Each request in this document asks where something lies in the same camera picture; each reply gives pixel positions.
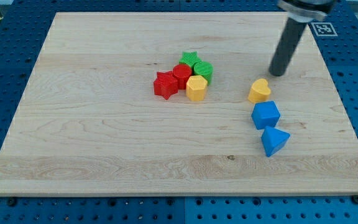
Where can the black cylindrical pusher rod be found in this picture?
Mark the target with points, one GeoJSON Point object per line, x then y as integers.
{"type": "Point", "coordinates": [286, 47]}

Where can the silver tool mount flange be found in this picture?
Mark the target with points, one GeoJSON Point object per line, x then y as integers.
{"type": "Point", "coordinates": [307, 10]}

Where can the yellow hexagon block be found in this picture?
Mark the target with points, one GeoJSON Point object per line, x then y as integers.
{"type": "Point", "coordinates": [196, 88]}

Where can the fiducial marker tag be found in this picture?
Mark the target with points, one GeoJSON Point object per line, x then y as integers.
{"type": "Point", "coordinates": [324, 29]}

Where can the yellow heart block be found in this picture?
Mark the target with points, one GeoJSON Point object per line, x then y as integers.
{"type": "Point", "coordinates": [259, 91]}

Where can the blue cube block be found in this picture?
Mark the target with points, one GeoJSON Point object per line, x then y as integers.
{"type": "Point", "coordinates": [265, 114]}

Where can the green cylinder block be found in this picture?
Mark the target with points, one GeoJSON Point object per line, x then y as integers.
{"type": "Point", "coordinates": [205, 69]}

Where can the green star block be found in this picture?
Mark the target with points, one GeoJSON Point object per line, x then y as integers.
{"type": "Point", "coordinates": [189, 58]}

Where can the blue triangle block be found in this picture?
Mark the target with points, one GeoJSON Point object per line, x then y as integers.
{"type": "Point", "coordinates": [273, 140]}

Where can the red cylinder block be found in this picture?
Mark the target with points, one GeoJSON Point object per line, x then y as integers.
{"type": "Point", "coordinates": [182, 72]}

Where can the red star block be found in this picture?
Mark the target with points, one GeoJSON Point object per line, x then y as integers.
{"type": "Point", "coordinates": [165, 84]}

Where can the wooden board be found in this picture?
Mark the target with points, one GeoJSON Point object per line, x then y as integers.
{"type": "Point", "coordinates": [89, 124]}

